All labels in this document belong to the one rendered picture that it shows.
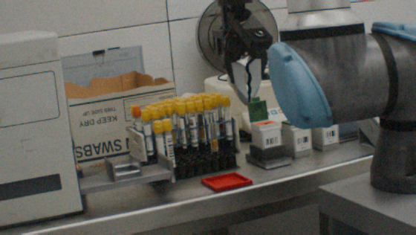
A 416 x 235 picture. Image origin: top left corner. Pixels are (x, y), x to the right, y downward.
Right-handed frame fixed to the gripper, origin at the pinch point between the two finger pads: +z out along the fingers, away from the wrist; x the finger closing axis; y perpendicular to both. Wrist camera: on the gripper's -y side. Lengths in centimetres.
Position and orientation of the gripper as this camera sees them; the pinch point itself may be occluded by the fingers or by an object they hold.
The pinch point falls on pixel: (248, 99)
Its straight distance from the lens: 130.6
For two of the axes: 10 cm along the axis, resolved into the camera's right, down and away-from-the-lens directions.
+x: -9.2, 1.5, -3.6
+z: 0.9, 9.8, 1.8
